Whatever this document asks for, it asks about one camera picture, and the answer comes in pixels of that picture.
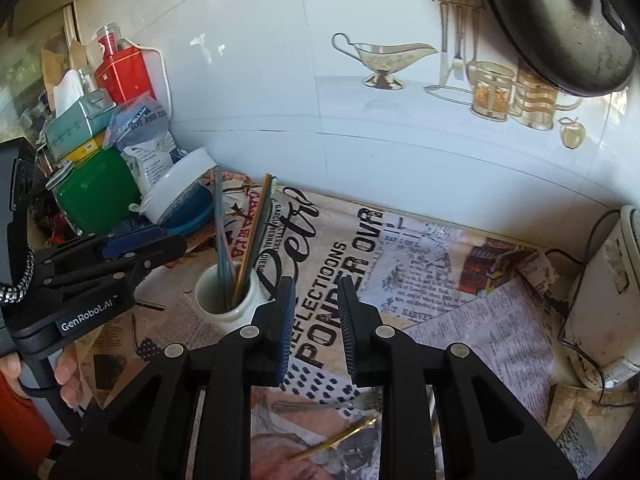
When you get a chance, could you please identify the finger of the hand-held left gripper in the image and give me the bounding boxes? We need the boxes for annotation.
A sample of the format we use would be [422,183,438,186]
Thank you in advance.
[41,233,187,293]
[34,225,167,273]

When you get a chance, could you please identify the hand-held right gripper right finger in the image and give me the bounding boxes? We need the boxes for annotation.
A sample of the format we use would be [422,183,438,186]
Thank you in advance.
[337,276,578,480]

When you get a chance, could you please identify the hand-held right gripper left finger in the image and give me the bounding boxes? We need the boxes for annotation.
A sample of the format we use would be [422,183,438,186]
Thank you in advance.
[50,276,297,480]

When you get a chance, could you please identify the white ceramic cup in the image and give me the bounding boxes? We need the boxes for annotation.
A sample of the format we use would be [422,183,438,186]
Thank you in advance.
[193,262,272,334]

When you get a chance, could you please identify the silver chopstick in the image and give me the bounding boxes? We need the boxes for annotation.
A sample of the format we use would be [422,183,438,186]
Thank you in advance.
[211,165,230,311]
[218,166,237,313]

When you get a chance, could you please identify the gold chopstick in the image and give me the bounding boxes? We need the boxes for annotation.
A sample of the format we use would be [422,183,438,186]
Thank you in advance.
[233,173,274,307]
[288,417,379,462]

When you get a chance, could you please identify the person's left forearm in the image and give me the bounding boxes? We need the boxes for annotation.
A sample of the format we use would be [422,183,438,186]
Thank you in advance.
[0,375,57,463]

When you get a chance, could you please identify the person's left hand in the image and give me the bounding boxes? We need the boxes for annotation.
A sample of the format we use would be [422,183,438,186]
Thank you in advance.
[0,347,82,409]

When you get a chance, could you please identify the green box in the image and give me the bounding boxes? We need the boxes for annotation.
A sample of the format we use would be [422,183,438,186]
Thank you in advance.
[52,150,142,237]

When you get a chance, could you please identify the blue basin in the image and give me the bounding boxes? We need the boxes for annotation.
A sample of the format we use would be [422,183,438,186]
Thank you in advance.
[159,185,214,232]

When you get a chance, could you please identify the white bowl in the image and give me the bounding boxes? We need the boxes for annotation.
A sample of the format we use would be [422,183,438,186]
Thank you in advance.
[129,147,216,224]

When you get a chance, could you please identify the yellow flat box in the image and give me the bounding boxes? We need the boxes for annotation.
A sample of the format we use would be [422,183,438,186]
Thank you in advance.
[64,134,114,162]

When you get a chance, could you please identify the newspaper print tablecloth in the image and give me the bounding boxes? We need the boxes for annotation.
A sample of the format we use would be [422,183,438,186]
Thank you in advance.
[75,175,568,480]

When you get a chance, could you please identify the printed plastic packets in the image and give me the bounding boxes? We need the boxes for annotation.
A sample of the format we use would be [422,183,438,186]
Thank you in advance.
[112,97,179,197]

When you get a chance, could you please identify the teal tissue box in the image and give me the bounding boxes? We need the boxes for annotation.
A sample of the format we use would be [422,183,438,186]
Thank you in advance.
[44,89,119,159]

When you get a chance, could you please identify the white tissue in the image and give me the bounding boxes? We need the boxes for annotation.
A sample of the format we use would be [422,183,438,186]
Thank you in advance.
[53,69,85,117]

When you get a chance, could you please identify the red tin box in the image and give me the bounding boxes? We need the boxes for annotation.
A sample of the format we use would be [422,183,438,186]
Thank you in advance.
[94,47,157,107]

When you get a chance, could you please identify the clear bottle red label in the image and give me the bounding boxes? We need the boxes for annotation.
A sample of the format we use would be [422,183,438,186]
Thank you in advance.
[96,23,126,62]

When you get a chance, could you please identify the white rice cooker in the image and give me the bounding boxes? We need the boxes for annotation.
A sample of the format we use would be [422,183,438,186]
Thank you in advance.
[556,204,640,392]

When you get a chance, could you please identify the black wok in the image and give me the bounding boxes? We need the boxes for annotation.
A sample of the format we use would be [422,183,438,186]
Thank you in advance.
[476,0,639,99]

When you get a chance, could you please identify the braided cable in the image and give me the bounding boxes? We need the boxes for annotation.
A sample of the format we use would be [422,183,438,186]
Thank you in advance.
[0,249,37,307]

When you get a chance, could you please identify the white cable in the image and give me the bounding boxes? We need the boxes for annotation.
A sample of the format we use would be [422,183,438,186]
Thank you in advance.
[126,37,174,117]

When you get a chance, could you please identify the black power cable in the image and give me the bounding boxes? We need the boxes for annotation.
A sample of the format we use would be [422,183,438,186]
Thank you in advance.
[544,209,622,318]

